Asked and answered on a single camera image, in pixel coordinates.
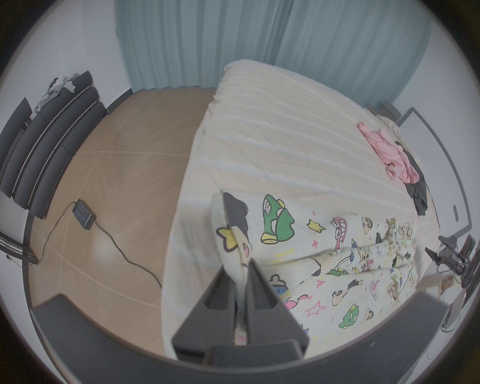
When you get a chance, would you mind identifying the grey and white cloth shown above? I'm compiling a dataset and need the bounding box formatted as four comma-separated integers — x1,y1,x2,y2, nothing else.
34,74,81,113

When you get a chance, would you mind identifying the cream pillow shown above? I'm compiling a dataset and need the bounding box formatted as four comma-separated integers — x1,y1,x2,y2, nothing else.
377,114,402,141

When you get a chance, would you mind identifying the bed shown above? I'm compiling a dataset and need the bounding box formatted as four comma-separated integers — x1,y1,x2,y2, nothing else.
161,58,471,362

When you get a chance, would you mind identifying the blue-green curtain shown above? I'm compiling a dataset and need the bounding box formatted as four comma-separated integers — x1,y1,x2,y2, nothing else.
114,0,432,109

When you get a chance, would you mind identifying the white printed pyjama garment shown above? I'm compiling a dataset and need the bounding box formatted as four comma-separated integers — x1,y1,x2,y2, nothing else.
210,191,419,346

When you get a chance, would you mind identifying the pink garment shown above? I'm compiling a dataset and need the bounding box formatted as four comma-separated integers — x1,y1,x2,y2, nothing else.
356,121,420,184

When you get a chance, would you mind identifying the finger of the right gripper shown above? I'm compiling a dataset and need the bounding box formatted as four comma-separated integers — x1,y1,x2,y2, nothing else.
425,247,448,265

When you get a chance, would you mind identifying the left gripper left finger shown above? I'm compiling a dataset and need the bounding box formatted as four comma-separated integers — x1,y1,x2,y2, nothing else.
171,262,241,363

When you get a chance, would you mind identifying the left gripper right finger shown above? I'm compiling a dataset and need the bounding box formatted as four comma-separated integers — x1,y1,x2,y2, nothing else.
245,258,311,350

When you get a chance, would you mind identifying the black chest of drawers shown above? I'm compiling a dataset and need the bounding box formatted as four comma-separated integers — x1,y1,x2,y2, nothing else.
0,70,107,220

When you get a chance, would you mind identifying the black garment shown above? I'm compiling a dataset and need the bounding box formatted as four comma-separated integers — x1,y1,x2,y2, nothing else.
394,139,429,215

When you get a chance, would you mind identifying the grey bedside table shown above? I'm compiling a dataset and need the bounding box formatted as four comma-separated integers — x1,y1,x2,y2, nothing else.
365,100,401,122

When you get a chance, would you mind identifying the black power adapter with cable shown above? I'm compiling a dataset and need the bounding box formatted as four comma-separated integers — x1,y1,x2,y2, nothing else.
5,200,164,289

